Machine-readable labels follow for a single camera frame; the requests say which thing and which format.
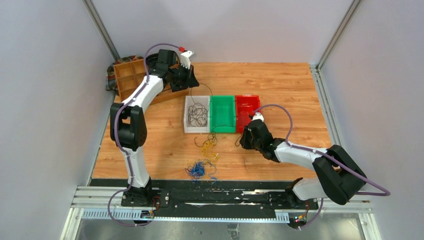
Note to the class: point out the white plastic bin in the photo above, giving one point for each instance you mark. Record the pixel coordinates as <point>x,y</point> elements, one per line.
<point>196,114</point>

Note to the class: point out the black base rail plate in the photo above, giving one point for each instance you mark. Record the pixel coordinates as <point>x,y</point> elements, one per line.
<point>206,201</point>

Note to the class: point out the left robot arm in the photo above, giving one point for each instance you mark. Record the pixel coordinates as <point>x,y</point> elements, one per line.
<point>128,125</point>

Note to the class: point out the aluminium frame rail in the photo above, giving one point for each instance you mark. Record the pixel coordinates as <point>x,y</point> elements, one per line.
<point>89,221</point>

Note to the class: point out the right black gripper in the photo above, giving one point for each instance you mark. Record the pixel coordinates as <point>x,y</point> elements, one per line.
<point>244,141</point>

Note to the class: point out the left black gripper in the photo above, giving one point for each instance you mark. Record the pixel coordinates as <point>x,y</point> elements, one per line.
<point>193,82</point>

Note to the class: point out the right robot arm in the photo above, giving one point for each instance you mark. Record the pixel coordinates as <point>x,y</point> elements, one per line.
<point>338,177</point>

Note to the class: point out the plaid cloth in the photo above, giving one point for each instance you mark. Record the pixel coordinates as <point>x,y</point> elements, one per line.
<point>111,83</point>

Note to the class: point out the wooden compartment tray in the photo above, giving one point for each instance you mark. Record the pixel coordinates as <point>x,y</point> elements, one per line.
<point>129,75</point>

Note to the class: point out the green plastic bin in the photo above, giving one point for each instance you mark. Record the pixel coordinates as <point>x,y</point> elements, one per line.
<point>222,114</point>

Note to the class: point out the red plastic bin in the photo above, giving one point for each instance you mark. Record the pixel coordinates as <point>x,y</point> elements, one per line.
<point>245,106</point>

